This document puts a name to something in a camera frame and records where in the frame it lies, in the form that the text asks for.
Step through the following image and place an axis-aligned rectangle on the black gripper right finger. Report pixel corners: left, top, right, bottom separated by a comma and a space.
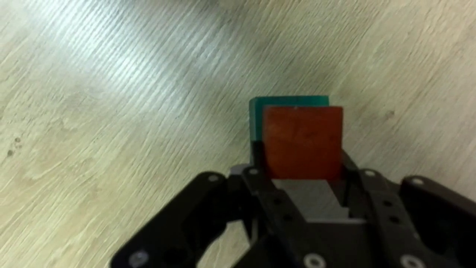
339, 153, 476, 268

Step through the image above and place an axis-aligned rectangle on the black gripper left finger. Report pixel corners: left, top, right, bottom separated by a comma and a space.
109, 141, 305, 268

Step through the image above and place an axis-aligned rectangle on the orange cube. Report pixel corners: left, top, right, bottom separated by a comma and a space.
263, 106, 344, 180

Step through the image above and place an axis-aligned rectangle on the green cube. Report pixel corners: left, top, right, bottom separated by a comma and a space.
248, 95, 330, 141

